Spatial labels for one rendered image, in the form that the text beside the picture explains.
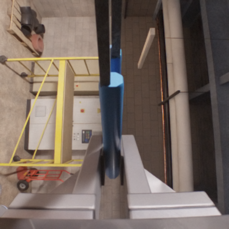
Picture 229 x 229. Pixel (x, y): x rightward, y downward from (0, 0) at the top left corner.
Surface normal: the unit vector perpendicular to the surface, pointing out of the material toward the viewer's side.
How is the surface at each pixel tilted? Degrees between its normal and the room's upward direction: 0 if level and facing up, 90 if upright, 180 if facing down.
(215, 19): 90
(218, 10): 90
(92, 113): 90
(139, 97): 90
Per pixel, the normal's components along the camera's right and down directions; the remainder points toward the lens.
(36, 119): 0.00, -0.13
